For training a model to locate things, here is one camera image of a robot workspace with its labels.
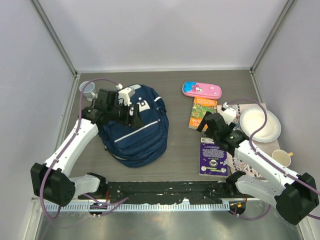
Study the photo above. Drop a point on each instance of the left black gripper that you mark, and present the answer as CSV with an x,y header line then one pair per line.
x,y
134,121

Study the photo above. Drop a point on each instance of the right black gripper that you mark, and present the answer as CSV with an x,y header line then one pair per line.
x,y
200,128

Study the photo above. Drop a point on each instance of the orange green treehouse book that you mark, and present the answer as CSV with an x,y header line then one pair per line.
x,y
199,108

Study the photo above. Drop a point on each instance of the navy blue student backpack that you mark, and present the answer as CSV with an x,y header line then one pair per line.
x,y
137,147

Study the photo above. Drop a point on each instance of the purple paperback book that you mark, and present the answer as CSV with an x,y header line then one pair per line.
x,y
212,159

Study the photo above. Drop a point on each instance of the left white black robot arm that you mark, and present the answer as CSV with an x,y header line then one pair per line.
x,y
50,180

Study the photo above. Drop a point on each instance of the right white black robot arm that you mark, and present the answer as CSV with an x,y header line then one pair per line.
x,y
293,195

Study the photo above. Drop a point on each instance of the pink cartoon pencil case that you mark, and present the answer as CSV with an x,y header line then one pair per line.
x,y
202,90

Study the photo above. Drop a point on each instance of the light blue footed cup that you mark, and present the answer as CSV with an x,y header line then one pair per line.
x,y
89,90

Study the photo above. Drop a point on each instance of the patterned beige placemat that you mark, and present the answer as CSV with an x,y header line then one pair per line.
x,y
236,164

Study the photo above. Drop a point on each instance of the cream yellow mug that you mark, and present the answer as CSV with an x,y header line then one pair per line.
x,y
282,157

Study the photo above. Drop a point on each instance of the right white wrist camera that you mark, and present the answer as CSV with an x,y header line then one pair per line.
x,y
228,113

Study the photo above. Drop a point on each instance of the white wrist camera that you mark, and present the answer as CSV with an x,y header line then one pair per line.
x,y
124,96
228,113

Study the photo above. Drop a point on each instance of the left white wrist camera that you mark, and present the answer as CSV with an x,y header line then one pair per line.
x,y
124,96

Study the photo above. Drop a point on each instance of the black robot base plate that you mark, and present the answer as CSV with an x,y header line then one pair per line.
x,y
167,192

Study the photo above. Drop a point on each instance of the white slotted cable duct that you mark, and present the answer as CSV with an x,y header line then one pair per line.
x,y
184,206

